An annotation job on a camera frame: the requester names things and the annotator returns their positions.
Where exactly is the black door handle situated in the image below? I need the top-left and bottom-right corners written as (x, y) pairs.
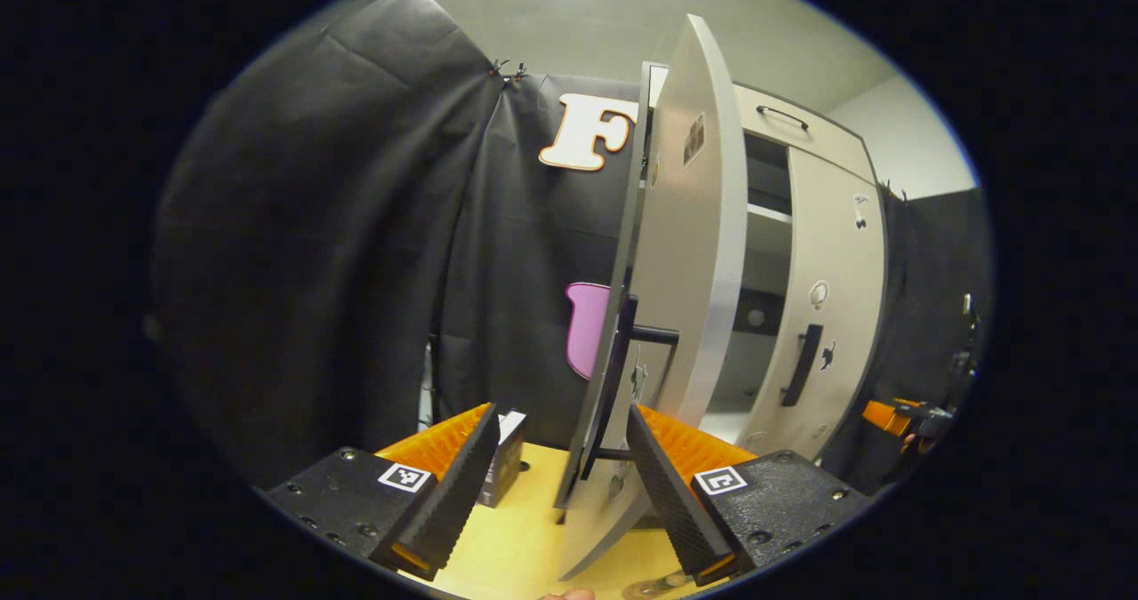
top-left (780, 324), bottom-right (824, 408)
top-left (581, 293), bottom-right (682, 482)

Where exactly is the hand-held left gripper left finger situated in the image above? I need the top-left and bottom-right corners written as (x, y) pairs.
top-left (265, 403), bottom-right (501, 582)

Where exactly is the small black box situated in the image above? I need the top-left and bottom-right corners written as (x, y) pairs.
top-left (476, 409), bottom-right (528, 508)

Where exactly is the white cabinet drawer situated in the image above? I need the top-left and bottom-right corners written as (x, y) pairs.
top-left (729, 84), bottom-right (878, 188)

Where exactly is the white door with camera sticker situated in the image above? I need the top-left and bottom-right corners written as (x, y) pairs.
top-left (553, 13), bottom-right (749, 582)

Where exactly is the white door with cat sticker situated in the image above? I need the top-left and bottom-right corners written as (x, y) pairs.
top-left (738, 147), bottom-right (889, 464)

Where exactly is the white and grey cabinet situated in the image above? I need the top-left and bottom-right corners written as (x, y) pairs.
top-left (636, 60), bottom-right (892, 530)

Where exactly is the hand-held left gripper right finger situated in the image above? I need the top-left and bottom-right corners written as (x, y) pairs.
top-left (626, 404), bottom-right (870, 588)

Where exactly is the black drawer handle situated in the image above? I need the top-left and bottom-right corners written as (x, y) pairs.
top-left (756, 105), bottom-right (811, 132)

